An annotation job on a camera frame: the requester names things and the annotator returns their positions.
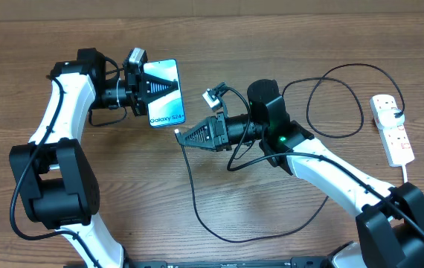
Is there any black USB charging cable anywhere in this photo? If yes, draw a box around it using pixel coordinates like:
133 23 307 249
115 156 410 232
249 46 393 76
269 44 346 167
173 63 406 244

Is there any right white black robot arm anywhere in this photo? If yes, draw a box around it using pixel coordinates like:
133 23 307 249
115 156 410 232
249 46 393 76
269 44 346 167
175 79 424 267

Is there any Samsung Galaxy smartphone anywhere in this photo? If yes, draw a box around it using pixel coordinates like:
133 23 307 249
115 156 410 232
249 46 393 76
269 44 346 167
144 59 186 128

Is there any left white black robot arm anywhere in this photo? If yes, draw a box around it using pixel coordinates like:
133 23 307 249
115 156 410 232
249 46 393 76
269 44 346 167
9 48 185 267

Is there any white power strip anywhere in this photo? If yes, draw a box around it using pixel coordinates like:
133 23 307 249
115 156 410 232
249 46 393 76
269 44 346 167
370 95 415 167

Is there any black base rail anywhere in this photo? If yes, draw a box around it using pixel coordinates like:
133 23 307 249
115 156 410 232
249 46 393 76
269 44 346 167
123 256 333 268

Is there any white USB charger plug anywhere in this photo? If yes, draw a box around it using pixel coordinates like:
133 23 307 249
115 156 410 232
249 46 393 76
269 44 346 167
374 109 405 130

